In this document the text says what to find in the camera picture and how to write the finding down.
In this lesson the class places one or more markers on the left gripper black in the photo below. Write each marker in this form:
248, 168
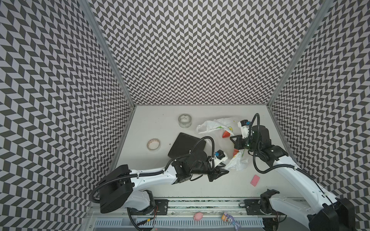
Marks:
214, 175

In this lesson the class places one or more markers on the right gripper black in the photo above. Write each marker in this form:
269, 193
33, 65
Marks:
239, 141

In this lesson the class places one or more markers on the fake red strawberry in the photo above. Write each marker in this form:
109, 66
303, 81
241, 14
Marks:
226, 134

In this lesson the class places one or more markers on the white plastic bag lemon print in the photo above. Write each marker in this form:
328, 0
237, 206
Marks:
215, 128

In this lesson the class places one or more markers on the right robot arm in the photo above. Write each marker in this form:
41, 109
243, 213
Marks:
324, 211

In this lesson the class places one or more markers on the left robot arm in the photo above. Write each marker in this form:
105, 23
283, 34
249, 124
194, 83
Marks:
128, 188

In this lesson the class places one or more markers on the pink sticky note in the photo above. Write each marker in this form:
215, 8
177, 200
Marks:
255, 180

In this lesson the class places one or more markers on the purple toy figure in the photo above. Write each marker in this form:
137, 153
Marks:
230, 219

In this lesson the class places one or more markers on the black square tray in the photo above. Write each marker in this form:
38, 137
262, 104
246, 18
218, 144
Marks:
182, 145

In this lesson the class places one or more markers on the clear tape roll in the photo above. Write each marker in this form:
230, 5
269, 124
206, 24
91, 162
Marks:
185, 121

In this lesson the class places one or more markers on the beige tape roll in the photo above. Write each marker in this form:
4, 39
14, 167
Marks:
153, 144

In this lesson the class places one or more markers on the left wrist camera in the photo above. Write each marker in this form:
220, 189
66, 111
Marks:
220, 158

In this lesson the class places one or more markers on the pink toy on rail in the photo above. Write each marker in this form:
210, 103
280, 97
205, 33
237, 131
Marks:
198, 216

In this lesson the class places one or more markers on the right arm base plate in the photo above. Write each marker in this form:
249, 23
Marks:
255, 207

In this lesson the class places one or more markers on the aluminium front rail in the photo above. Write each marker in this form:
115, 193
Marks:
182, 206

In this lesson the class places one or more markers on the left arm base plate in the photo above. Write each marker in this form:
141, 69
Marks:
160, 206

